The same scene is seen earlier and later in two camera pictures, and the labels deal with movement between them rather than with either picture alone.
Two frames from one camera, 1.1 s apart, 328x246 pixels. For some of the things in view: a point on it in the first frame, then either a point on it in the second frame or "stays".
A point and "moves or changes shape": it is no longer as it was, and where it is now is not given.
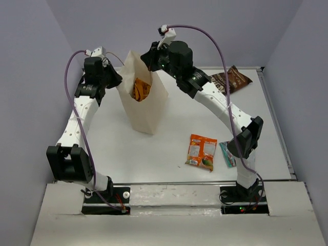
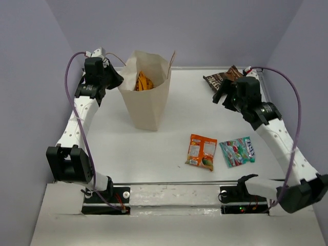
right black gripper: (150, 58) to (225, 87)
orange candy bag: (202, 151) stays
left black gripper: (116, 78) stays
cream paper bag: (143, 113) moves or changes shape
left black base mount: (111, 201) stays
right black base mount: (238, 200) stays
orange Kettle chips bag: (141, 89) to (143, 83)
